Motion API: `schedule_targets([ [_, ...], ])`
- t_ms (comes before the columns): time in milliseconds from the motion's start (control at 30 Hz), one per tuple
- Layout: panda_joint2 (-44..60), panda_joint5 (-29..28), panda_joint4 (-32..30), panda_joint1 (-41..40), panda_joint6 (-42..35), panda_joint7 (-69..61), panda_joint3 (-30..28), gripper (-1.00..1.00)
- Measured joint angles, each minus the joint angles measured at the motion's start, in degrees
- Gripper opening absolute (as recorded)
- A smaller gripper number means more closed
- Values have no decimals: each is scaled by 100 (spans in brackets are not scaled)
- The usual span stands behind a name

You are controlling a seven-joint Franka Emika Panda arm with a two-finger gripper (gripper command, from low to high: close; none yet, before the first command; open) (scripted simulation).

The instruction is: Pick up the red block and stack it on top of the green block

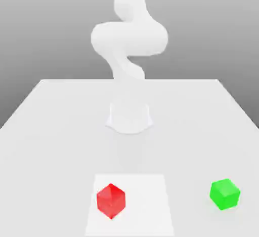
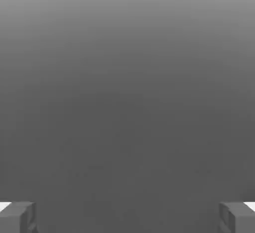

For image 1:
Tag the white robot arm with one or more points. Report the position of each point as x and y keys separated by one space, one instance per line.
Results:
x=129 y=38

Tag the small red cube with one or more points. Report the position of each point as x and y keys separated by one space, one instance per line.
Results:
x=111 y=201

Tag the small green cube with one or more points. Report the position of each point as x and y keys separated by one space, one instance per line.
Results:
x=224 y=194

